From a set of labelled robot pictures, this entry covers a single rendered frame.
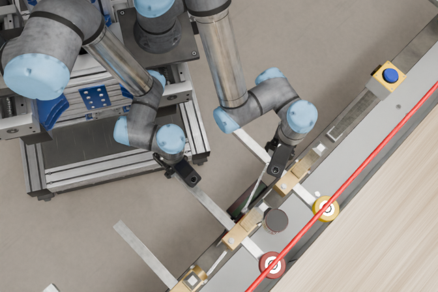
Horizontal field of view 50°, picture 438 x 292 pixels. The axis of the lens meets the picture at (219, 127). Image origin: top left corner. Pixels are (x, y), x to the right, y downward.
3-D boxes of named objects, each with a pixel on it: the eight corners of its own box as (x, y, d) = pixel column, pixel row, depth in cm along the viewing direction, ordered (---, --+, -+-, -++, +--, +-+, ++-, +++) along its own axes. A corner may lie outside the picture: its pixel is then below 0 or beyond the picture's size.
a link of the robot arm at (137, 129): (126, 109, 137) (162, 118, 137) (113, 145, 133) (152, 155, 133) (122, 99, 129) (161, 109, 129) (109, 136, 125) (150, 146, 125)
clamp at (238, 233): (220, 240, 152) (221, 238, 148) (249, 210, 156) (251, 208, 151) (233, 253, 151) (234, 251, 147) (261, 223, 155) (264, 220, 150)
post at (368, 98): (324, 135, 180) (369, 86, 138) (332, 126, 182) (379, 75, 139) (334, 143, 179) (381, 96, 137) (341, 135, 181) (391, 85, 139)
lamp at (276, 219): (249, 230, 140) (261, 219, 120) (261, 217, 142) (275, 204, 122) (263, 244, 139) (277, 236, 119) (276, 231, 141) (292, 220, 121)
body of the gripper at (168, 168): (169, 144, 153) (169, 131, 142) (188, 162, 151) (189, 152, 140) (152, 160, 151) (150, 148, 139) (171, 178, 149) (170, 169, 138)
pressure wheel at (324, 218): (307, 226, 158) (317, 221, 148) (304, 202, 161) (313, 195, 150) (330, 225, 159) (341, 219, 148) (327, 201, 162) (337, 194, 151)
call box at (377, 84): (362, 87, 138) (373, 75, 131) (377, 72, 141) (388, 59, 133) (380, 103, 137) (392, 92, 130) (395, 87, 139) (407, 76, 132)
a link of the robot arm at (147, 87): (36, -32, 100) (143, 81, 142) (17, 11, 97) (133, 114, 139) (80, -35, 96) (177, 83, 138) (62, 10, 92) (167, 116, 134)
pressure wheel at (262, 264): (249, 266, 153) (254, 264, 142) (266, 248, 155) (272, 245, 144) (267, 285, 151) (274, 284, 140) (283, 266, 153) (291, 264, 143)
